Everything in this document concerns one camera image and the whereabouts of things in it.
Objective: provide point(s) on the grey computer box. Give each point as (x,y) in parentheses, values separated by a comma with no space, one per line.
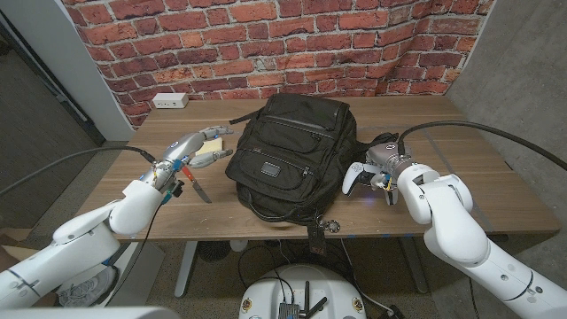
(288,311)

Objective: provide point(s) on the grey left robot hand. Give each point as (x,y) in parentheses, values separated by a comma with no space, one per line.
(181,148)

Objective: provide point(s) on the white flat panel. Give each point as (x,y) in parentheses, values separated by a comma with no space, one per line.
(142,274)

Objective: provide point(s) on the brown cardboard box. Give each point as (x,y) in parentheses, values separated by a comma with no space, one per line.
(11,243)

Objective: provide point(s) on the black leather luggage tag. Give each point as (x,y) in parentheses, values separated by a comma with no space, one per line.
(316,241)

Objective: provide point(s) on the grey sneaker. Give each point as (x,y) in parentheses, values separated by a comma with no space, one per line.
(86,288)

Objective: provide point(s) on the black backpack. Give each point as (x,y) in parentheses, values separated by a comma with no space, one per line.
(292,150)

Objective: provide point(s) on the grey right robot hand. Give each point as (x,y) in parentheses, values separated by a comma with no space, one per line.
(390,155)

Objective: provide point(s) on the dark grey door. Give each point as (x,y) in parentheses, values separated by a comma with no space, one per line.
(35,146)

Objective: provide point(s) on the white game controller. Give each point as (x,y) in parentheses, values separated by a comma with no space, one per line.
(352,173)

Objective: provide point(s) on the black antenna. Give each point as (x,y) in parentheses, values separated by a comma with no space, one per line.
(306,294)
(318,305)

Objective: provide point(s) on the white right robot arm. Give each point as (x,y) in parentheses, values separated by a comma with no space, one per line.
(452,230)

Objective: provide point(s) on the red brick printed backdrop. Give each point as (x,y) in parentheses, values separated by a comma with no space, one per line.
(266,44)

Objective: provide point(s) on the white table leg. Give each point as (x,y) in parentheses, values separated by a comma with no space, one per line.
(414,266)
(185,270)

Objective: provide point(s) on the yellow sticky note pad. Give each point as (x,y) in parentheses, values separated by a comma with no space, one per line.
(213,144)

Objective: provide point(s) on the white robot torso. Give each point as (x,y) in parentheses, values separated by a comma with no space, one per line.
(266,288)

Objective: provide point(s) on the white power strip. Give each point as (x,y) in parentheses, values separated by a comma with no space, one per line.
(170,101)

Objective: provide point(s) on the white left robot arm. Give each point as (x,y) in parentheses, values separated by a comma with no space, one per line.
(133,208)

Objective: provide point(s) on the dark round disc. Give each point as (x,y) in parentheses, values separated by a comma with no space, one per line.
(213,251)

